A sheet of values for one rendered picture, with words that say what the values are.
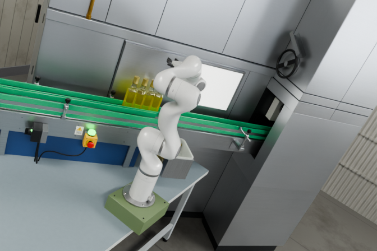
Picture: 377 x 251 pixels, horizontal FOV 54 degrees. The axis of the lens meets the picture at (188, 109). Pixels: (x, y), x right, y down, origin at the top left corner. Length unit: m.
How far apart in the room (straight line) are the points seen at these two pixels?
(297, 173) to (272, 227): 0.60
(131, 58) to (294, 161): 1.44
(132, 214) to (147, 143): 0.39
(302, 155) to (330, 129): 0.28
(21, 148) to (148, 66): 0.90
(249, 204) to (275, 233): 0.54
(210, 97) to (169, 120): 0.98
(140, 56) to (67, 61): 0.45
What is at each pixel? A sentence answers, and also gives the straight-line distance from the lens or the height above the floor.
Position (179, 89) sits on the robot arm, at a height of 1.59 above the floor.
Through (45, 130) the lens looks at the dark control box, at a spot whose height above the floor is 1.01.
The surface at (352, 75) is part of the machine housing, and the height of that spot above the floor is 1.77.
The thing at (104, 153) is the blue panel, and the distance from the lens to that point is 2.42.
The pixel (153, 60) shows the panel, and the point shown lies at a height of 1.42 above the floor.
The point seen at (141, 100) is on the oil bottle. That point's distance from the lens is 2.37.
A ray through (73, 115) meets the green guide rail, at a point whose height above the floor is 1.07.
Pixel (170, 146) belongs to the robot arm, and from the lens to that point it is 1.88.
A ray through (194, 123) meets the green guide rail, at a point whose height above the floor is 1.10.
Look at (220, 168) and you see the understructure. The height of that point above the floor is 0.60.
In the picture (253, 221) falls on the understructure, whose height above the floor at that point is 0.39.
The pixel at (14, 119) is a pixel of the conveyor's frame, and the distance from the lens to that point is 2.22.
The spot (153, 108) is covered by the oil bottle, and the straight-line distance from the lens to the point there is 2.42.
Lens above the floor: 2.19
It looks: 24 degrees down
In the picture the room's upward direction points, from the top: 23 degrees clockwise
